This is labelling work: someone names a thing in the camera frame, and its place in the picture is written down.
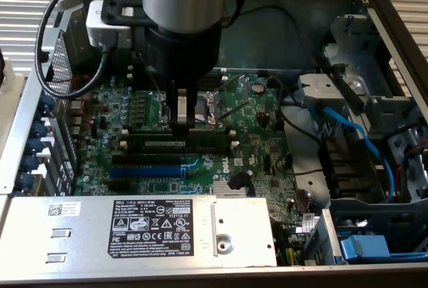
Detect black wire with plug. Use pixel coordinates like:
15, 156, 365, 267
247, 4, 335, 68

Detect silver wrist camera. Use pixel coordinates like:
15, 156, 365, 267
85, 0, 133, 50

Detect long black expansion slot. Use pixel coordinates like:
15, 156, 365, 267
112, 153, 182, 168

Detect black camera cable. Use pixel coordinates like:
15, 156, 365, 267
34, 0, 121, 100

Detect blue plastic latch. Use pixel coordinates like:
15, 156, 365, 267
339, 234, 392, 264

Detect blue card retention clip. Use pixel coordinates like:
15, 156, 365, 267
35, 96, 56, 118
25, 136, 45, 158
15, 171, 34, 192
31, 118, 49, 138
20, 154, 39, 175

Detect short black expansion slot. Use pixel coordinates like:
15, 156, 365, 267
107, 180, 130, 192

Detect black camera bracket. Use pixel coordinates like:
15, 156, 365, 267
100, 0, 150, 28

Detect RAM slot white clips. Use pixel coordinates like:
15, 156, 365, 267
126, 73, 230, 87
122, 128, 237, 137
120, 140, 239, 154
126, 66, 228, 78

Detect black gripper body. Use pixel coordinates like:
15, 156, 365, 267
146, 23, 223, 84

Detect black SATA plug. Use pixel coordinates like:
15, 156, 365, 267
227, 170, 255, 191

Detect CPU socket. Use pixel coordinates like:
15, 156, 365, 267
158, 90, 223, 132

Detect open grey PC case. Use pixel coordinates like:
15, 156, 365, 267
0, 0, 428, 288

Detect yellow black wire bundle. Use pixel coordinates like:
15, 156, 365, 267
276, 224, 304, 265

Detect blue flat SATA wire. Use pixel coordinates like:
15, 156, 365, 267
309, 100, 399, 199

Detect silver drive bracket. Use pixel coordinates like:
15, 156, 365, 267
299, 73, 368, 108

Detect metal socket cover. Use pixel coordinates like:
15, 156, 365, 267
213, 74, 251, 115

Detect red twisted wire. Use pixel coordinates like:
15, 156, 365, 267
71, 69, 104, 127

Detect metal locking lever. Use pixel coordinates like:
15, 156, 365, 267
219, 100, 247, 122
146, 65, 163, 98

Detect blue expansion slot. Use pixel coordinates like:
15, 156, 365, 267
109, 166, 183, 178

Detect silver finned heatsink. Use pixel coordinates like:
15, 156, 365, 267
213, 180, 251, 198

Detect silver power supply unit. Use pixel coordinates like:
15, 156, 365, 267
0, 195, 278, 277

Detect grey metal disk bay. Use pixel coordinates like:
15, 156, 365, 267
320, 13, 428, 202

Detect black finned shroud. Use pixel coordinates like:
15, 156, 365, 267
319, 136, 385, 198

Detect RAM slot black clips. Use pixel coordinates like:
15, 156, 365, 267
133, 81, 224, 92
133, 71, 224, 82
128, 128, 232, 135

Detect green Dell motherboard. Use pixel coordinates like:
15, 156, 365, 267
68, 67, 332, 265

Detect green RAM stick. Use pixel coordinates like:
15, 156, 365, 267
128, 133, 229, 148

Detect black plastic bar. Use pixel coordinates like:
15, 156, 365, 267
329, 63, 366, 109

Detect dark drive cage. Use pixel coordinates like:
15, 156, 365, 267
302, 197, 428, 265

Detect black and red wires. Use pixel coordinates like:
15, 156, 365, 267
397, 144, 428, 202

